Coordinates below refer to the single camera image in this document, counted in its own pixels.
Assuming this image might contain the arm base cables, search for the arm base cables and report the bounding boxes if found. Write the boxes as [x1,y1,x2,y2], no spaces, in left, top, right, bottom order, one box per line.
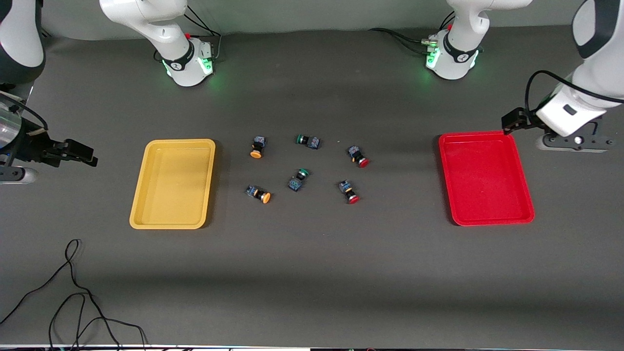
[368,12,456,55]
[184,6,222,61]

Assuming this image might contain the red plastic tray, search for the red plastic tray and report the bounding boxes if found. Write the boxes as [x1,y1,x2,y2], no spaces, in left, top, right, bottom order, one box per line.
[438,131,536,227]

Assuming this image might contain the right arm wrist cable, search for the right arm wrist cable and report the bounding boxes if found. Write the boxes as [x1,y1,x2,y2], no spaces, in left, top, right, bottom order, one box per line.
[0,100,49,131]

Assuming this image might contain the yellow plastic tray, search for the yellow plastic tray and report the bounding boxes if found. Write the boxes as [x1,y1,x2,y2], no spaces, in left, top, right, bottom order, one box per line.
[129,139,216,230]

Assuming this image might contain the arm wrist cable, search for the arm wrist cable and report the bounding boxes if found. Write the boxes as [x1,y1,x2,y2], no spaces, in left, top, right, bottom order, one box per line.
[525,71,624,120]
[0,100,49,131]

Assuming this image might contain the red push button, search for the red push button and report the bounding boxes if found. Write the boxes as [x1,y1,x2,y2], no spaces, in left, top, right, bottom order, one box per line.
[347,145,370,169]
[339,179,360,205]

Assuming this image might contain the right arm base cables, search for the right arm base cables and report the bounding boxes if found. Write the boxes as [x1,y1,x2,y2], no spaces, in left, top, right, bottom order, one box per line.
[184,6,222,61]

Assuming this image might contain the left arm wrist cable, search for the left arm wrist cable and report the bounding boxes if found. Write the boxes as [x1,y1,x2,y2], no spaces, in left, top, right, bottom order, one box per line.
[525,71,624,120]

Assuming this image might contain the loose thin black cable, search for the loose thin black cable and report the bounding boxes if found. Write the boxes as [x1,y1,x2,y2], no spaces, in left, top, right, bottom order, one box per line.
[0,238,148,351]

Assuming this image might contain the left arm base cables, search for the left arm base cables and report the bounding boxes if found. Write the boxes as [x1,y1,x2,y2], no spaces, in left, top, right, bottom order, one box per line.
[368,12,456,55]

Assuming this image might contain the dark grey table mat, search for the dark grey table mat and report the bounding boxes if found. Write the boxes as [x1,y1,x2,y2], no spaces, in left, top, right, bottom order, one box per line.
[0,22,624,348]

